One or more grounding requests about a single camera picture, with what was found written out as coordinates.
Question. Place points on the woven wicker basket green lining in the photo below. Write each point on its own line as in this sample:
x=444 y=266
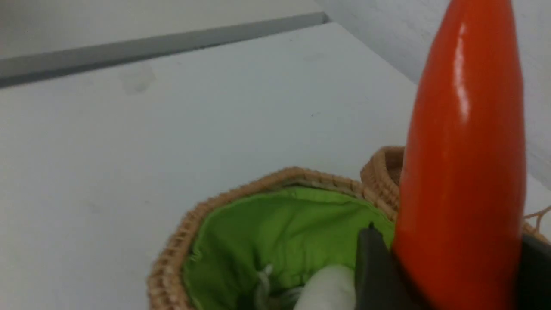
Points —
x=296 y=219

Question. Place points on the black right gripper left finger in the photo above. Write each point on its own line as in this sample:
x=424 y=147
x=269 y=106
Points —
x=378 y=284

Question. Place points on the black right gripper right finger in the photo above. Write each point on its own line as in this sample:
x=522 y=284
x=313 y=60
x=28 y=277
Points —
x=533 y=289

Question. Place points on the white radish toy green leaves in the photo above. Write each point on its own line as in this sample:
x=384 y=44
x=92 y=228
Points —
x=330 y=288

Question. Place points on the orange carrot toy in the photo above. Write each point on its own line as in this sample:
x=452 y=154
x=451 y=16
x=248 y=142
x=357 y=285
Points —
x=463 y=182

